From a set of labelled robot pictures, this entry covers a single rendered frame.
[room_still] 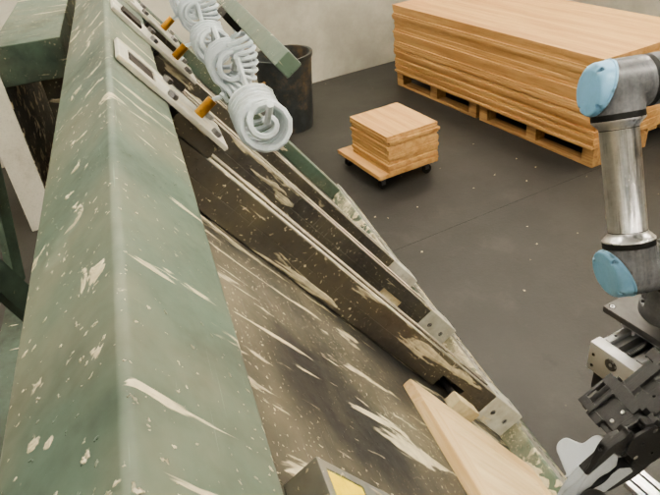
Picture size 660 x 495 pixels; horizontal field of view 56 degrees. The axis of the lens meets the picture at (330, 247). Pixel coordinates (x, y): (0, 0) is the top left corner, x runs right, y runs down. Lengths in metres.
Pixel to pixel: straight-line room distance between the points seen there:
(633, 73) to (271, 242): 0.88
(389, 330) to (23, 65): 1.00
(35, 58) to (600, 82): 1.24
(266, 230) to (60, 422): 0.70
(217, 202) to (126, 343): 0.65
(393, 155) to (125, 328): 4.03
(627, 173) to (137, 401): 1.34
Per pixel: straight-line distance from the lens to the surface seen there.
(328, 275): 1.08
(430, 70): 5.93
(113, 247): 0.40
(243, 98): 0.77
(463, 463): 1.03
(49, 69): 1.60
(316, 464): 0.55
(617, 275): 1.53
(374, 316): 1.17
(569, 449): 0.84
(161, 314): 0.37
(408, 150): 4.38
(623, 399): 0.83
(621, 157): 1.52
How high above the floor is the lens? 2.10
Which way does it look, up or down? 33 degrees down
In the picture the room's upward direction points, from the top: 7 degrees counter-clockwise
